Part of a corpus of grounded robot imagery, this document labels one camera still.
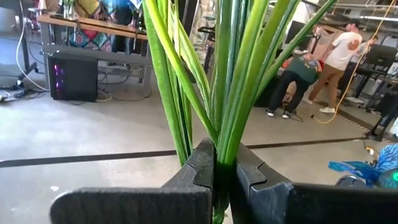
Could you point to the black computer tower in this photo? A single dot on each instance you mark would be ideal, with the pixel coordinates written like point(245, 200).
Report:
point(73, 77)

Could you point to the black computer monitor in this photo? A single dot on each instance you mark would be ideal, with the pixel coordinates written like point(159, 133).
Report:
point(381, 54)

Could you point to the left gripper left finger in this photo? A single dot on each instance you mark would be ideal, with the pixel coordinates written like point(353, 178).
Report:
point(140, 205)

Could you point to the wooden workbench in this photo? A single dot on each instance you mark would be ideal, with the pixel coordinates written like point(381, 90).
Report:
point(93, 26)

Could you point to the person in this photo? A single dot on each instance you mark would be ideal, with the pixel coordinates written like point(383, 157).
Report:
point(337, 62)
point(295, 84)

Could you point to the blue artificial flower bunch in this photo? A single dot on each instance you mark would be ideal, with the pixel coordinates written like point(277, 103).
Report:
point(230, 93)
point(360, 169)

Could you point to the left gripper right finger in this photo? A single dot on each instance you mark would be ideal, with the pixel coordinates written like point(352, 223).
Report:
point(311, 205)

